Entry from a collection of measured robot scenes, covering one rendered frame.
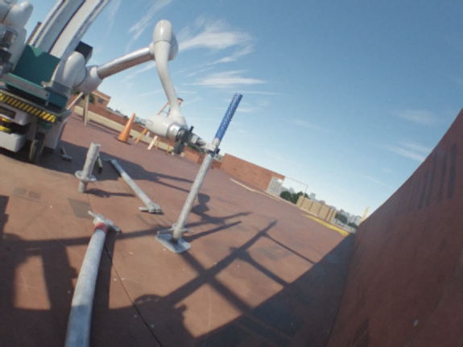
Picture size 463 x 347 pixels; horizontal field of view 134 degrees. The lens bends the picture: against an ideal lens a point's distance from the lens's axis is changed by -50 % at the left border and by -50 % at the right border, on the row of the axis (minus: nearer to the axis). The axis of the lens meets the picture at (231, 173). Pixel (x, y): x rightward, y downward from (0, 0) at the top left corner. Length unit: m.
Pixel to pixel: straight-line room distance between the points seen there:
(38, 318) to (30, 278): 0.12
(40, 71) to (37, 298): 1.27
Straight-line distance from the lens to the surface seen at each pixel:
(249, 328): 0.69
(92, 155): 1.07
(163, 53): 1.11
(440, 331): 0.26
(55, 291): 0.57
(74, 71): 1.32
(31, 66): 1.53
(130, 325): 0.54
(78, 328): 0.45
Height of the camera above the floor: 0.43
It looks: 1 degrees down
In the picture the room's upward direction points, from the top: 24 degrees clockwise
